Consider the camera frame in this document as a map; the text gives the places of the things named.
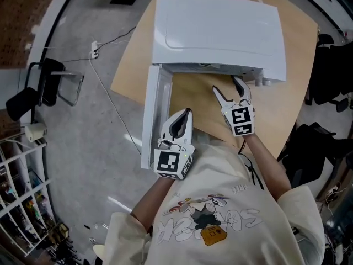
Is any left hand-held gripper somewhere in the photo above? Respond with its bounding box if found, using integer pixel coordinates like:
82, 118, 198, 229
150, 108, 196, 181

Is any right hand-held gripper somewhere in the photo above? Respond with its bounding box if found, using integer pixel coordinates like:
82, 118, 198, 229
211, 75, 256, 138

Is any white appliance with door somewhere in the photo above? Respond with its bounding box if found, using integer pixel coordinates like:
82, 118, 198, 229
141, 0, 287, 171

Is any person's left forearm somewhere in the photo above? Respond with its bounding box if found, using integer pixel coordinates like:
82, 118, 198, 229
131, 174, 178, 227

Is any person's right forearm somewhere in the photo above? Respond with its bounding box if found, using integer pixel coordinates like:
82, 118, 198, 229
242, 132, 292, 205

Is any black office chair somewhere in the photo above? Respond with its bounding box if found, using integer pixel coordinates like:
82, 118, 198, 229
276, 122, 353, 189
304, 33, 353, 113

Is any cream printed shirt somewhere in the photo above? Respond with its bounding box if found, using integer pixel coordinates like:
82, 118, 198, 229
101, 144, 327, 265

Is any small white box appliance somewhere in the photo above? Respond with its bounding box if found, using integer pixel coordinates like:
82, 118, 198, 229
24, 122, 48, 144

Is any black folding chair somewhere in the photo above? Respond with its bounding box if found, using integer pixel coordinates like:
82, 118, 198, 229
6, 57, 85, 123

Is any white shelf rack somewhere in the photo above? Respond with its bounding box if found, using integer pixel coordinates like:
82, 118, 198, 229
0, 136, 57, 259

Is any white floor cable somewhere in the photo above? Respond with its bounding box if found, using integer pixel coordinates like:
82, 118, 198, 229
88, 51, 143, 155

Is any black floor cable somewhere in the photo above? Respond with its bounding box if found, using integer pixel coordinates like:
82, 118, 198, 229
96, 25, 136, 51

